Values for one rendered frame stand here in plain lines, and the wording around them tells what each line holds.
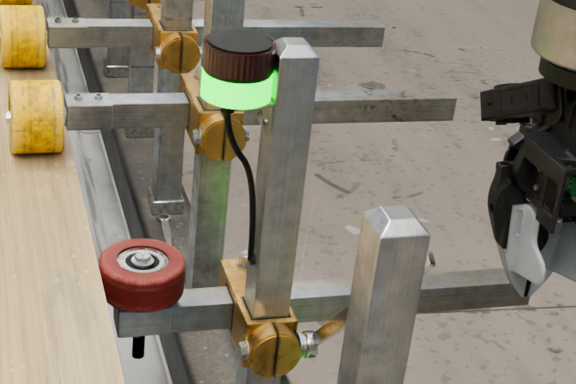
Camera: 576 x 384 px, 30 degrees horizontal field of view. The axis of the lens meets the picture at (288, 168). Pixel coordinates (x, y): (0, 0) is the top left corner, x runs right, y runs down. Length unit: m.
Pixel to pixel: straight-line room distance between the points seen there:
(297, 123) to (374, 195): 2.25
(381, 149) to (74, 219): 2.42
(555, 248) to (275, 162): 0.24
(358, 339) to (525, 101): 0.24
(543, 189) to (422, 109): 0.51
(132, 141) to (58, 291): 0.76
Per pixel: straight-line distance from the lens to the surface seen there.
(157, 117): 1.21
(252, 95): 0.88
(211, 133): 1.15
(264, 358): 1.00
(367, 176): 3.26
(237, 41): 0.89
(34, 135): 1.17
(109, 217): 1.66
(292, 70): 0.89
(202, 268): 1.27
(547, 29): 0.78
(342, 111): 1.26
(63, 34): 1.42
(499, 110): 0.88
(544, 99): 0.82
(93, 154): 1.85
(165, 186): 1.49
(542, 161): 0.81
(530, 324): 2.71
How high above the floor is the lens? 1.44
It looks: 26 degrees down
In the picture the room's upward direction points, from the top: 6 degrees clockwise
